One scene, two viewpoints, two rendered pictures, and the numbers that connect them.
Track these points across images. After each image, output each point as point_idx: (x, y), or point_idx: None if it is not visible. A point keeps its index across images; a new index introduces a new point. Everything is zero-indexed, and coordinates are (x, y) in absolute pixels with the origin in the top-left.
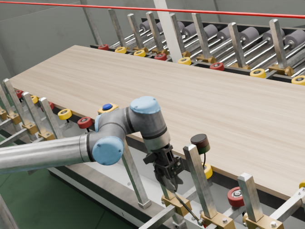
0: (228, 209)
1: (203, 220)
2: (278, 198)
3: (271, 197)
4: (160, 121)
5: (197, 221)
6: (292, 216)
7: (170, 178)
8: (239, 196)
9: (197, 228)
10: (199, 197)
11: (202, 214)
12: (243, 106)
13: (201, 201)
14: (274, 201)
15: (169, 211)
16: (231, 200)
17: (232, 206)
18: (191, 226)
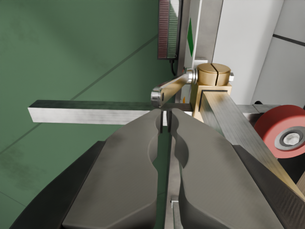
0: (245, 113)
1: (194, 82)
2: (301, 171)
3: (304, 153)
4: None
5: (185, 72)
6: None
7: (185, 147)
8: (282, 146)
9: (194, 30)
10: (217, 124)
11: (206, 78)
12: None
13: (212, 123)
14: (298, 155)
15: None
16: (262, 139)
17: (260, 112)
18: (196, 4)
